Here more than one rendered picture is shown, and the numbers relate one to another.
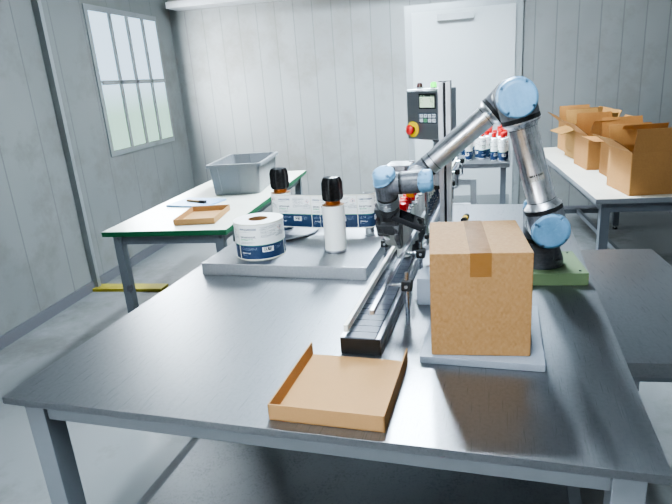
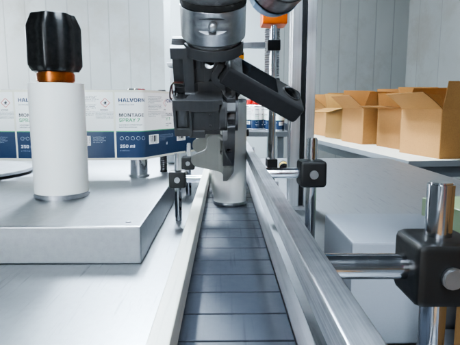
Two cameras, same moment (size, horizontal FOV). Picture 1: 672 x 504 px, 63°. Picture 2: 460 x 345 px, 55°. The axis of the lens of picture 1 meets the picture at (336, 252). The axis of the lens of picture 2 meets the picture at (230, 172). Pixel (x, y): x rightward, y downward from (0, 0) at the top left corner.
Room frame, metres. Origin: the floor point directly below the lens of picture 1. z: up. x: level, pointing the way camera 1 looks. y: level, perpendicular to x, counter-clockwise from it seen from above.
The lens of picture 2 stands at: (1.32, -0.04, 1.03)
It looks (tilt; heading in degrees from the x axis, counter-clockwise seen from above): 8 degrees down; 342
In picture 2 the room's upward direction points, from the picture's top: straight up
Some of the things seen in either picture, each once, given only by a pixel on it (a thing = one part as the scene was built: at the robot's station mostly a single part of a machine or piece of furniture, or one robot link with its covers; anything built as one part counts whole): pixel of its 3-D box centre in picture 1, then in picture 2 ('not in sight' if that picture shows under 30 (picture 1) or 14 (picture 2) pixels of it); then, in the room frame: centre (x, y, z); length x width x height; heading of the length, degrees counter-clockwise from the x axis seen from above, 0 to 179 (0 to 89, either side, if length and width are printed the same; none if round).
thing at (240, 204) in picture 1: (231, 248); not in sight; (3.91, 0.76, 0.40); 1.90 x 0.75 x 0.80; 168
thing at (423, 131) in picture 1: (430, 113); not in sight; (2.19, -0.41, 1.38); 0.17 x 0.10 x 0.19; 38
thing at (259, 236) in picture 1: (259, 235); not in sight; (2.16, 0.30, 0.95); 0.20 x 0.20 x 0.14
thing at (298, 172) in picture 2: (414, 264); (291, 209); (1.78, -0.26, 0.91); 0.07 x 0.03 x 0.17; 73
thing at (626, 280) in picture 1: (548, 298); not in sight; (1.64, -0.67, 0.81); 0.90 x 0.90 x 0.04; 78
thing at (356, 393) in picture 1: (343, 381); not in sight; (1.16, 0.01, 0.85); 0.30 x 0.26 x 0.04; 163
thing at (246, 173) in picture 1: (245, 172); not in sight; (4.15, 0.63, 0.91); 0.60 x 0.40 x 0.22; 172
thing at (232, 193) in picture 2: (403, 230); (229, 137); (1.97, -0.25, 0.98); 0.05 x 0.05 x 0.20
